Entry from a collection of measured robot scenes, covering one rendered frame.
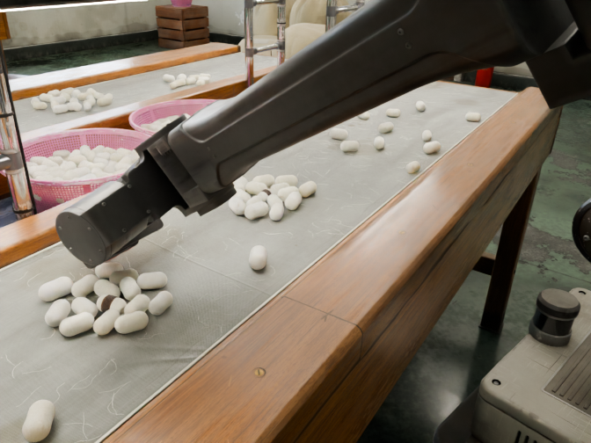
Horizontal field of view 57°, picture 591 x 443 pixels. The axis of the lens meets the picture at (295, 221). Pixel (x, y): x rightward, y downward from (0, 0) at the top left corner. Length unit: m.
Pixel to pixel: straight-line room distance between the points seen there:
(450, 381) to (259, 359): 1.20
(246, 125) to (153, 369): 0.27
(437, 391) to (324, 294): 1.07
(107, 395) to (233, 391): 0.12
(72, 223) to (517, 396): 0.71
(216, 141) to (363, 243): 0.32
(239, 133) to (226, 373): 0.21
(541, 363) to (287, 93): 0.80
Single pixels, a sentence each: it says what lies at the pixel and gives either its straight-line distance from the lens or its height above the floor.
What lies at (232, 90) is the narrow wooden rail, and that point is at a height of 0.75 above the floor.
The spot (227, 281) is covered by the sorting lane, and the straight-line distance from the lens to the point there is 0.64.
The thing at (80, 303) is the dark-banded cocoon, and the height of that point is 0.76.
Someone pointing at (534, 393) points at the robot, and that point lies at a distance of 0.97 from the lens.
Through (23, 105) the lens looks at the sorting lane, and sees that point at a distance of 1.46.
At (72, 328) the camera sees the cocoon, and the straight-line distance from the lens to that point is 0.58.
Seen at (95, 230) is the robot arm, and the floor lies 0.87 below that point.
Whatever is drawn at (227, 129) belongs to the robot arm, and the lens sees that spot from 0.39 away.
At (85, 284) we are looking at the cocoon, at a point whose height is 0.76.
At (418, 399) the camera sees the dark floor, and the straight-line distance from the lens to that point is 1.58.
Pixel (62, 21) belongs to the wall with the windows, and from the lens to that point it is 6.56.
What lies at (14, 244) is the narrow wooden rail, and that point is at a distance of 0.74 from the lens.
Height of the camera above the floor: 1.09
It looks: 27 degrees down
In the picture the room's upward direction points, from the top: 2 degrees clockwise
